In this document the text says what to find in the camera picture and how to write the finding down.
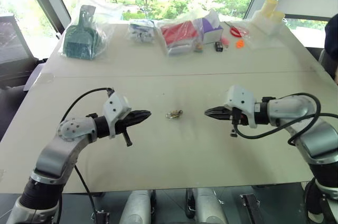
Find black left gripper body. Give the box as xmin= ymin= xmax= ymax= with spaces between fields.
xmin=115 ymin=112 xmax=138 ymax=148

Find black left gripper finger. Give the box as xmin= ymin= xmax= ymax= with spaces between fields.
xmin=133 ymin=117 xmax=149 ymax=127
xmin=133 ymin=109 xmax=152 ymax=119

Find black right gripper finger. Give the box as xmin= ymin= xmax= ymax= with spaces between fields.
xmin=206 ymin=114 xmax=225 ymax=122
xmin=204 ymin=106 xmax=225 ymax=115

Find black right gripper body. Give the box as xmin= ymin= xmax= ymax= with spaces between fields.
xmin=223 ymin=107 xmax=250 ymax=138

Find bag of blue white parts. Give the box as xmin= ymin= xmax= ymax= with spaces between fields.
xmin=127 ymin=18 xmax=157 ymax=45

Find purple and white box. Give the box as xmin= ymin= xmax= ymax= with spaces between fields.
xmin=194 ymin=9 xmax=225 ymax=45

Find red box in clear bag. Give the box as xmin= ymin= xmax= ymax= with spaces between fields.
xmin=157 ymin=19 xmax=200 ymax=58

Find green dustpan in bag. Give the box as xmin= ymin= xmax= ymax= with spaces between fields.
xmin=59 ymin=0 xmax=124 ymax=63

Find silver rounded robot leg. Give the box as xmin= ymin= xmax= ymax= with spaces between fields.
xmin=195 ymin=186 xmax=229 ymax=224
xmin=118 ymin=189 xmax=153 ymax=224

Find green plastic scoop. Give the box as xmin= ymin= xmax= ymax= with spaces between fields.
xmin=63 ymin=5 xmax=100 ymax=60

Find yellow cups in bag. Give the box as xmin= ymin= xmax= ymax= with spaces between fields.
xmin=250 ymin=0 xmax=286 ymax=36

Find person in dark clothes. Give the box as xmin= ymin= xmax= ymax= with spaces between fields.
xmin=324 ymin=13 xmax=338 ymax=85

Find black monitor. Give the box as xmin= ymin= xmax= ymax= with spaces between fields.
xmin=0 ymin=14 xmax=35 ymax=64

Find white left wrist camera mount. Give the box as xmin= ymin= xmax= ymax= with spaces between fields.
xmin=102 ymin=92 xmax=132 ymax=140

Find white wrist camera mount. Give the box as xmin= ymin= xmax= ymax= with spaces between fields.
xmin=223 ymin=85 xmax=258 ymax=129
xmin=102 ymin=92 xmax=132 ymax=140

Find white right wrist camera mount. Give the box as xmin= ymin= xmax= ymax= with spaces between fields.
xmin=223 ymin=85 xmax=258 ymax=129

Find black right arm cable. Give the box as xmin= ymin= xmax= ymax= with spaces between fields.
xmin=232 ymin=92 xmax=338 ymax=145

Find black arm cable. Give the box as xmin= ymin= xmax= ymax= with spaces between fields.
xmin=232 ymin=92 xmax=338 ymax=145
xmin=60 ymin=87 xmax=115 ymax=221

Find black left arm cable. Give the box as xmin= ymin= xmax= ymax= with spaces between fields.
xmin=60 ymin=87 xmax=115 ymax=221

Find red handled scissors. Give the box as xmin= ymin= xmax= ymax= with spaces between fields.
xmin=225 ymin=21 xmax=250 ymax=37

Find black metal bracket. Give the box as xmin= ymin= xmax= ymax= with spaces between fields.
xmin=91 ymin=209 xmax=110 ymax=224
xmin=239 ymin=193 xmax=266 ymax=224

